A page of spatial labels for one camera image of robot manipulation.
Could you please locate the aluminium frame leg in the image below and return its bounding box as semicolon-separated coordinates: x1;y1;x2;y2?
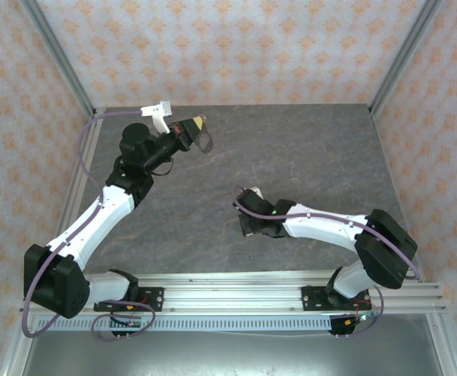
426;313;457;376
0;313;38;376

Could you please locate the grey slotted cable duct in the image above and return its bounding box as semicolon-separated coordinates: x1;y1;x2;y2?
36;315;333;333

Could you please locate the grey metal sheet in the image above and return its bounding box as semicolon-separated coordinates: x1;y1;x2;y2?
20;331;444;376

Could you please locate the small circuit board with wires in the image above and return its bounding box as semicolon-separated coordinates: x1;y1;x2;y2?
109;311;153;340
328;311;382;340

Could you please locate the aluminium side rail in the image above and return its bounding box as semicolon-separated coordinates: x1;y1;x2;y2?
39;109;106;284

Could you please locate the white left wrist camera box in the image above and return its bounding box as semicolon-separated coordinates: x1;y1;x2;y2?
139;100;174;135

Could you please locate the aluminium frame post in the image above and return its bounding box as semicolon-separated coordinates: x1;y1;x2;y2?
19;0;96;115
369;0;444;115

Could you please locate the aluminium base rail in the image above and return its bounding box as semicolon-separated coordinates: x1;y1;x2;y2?
19;272;448;316

